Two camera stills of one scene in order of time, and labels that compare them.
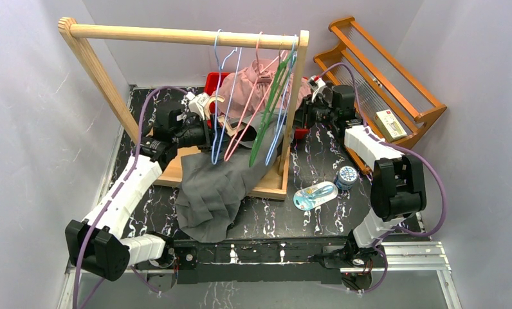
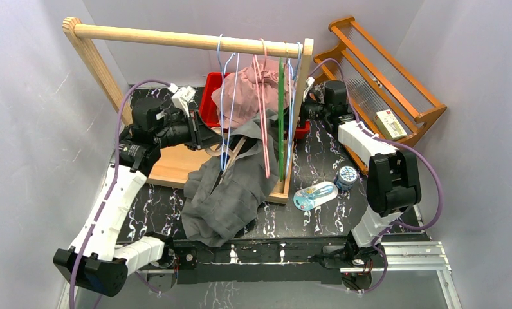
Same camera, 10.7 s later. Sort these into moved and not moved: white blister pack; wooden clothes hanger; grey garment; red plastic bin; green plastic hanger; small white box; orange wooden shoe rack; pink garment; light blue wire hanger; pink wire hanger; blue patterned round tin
Moved: pink wire hanger; light blue wire hanger; green plastic hanger; grey garment; wooden clothes hanger
Not moved: red plastic bin; blue patterned round tin; white blister pack; small white box; pink garment; orange wooden shoe rack
